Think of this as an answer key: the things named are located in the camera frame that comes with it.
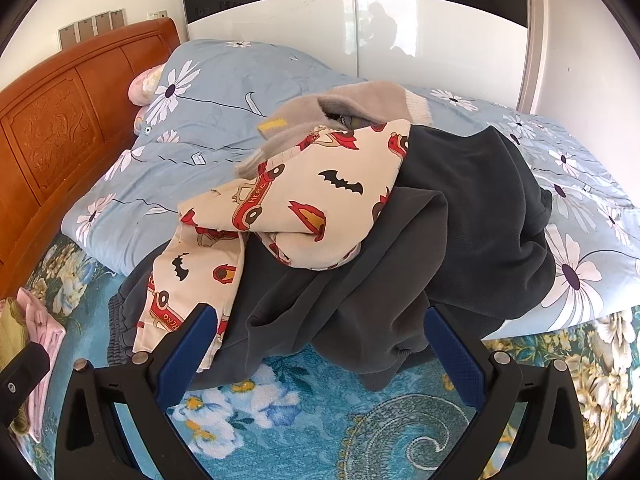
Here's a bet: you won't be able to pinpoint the olive green knit cloth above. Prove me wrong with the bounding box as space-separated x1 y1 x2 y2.
0 297 32 436

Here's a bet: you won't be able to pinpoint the dark grey elastic-waist pants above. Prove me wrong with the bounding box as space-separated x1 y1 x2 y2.
106 182 453 393

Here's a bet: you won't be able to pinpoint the carved wooden headboard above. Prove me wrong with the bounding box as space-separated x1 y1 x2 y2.
0 16 182 298

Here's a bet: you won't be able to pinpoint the white glossy wardrobe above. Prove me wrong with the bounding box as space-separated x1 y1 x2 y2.
179 0 547 111

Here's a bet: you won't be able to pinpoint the cream cartoon-print pajama garment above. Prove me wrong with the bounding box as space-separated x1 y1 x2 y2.
132 119 412 373

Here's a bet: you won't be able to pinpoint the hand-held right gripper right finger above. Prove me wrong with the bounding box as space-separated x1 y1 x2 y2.
422 302 587 480

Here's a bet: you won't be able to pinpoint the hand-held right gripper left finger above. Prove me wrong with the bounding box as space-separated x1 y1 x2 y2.
54 302 221 480

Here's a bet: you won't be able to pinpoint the pink floral pillow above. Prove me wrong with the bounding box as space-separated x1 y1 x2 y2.
128 64 166 107

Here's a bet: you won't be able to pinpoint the blue floral bed blanket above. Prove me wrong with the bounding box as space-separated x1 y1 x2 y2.
10 232 636 480

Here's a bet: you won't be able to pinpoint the folded pink fleece garment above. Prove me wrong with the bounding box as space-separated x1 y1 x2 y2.
16 287 67 443

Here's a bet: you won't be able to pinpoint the black sweatshirt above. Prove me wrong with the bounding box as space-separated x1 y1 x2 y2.
390 124 557 356

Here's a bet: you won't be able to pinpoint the blue-grey daisy-print quilt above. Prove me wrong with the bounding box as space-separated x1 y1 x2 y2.
62 39 640 341

